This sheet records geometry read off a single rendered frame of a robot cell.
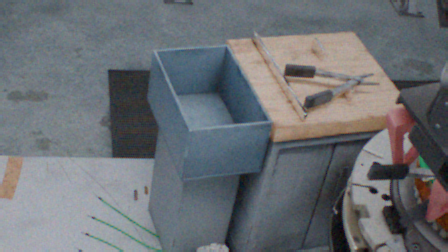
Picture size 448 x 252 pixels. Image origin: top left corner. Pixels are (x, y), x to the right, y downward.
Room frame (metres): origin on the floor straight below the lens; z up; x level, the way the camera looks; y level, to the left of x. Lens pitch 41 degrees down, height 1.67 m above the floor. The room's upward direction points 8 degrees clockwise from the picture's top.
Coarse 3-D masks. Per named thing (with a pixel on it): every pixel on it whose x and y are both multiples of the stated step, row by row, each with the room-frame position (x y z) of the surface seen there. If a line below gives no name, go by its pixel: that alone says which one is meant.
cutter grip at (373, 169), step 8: (376, 168) 0.57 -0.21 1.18; (384, 168) 0.57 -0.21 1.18; (392, 168) 0.57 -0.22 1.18; (400, 168) 0.58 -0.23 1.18; (408, 168) 0.58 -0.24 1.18; (368, 176) 0.57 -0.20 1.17; (376, 176) 0.57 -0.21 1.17; (384, 176) 0.57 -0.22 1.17; (392, 176) 0.57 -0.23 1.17; (400, 176) 0.58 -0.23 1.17
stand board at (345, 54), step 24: (240, 48) 0.91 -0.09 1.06; (288, 48) 0.93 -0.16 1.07; (336, 48) 0.95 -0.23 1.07; (360, 48) 0.96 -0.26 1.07; (264, 72) 0.87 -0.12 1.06; (336, 72) 0.89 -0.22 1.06; (360, 72) 0.90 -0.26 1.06; (264, 96) 0.81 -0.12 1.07; (336, 96) 0.84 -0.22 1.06; (360, 96) 0.84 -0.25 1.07; (384, 96) 0.85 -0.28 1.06; (288, 120) 0.77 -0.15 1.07; (312, 120) 0.78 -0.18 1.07; (336, 120) 0.78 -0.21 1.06; (360, 120) 0.79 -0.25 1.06; (384, 120) 0.81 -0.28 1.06
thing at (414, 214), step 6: (420, 204) 0.53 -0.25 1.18; (426, 204) 0.53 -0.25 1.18; (408, 210) 0.52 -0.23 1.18; (414, 210) 0.52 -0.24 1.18; (420, 210) 0.52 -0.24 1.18; (402, 216) 0.52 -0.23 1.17; (408, 216) 0.52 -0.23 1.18; (414, 216) 0.52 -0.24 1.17; (420, 216) 0.53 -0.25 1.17; (402, 222) 0.52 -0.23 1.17; (408, 222) 0.52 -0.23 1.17
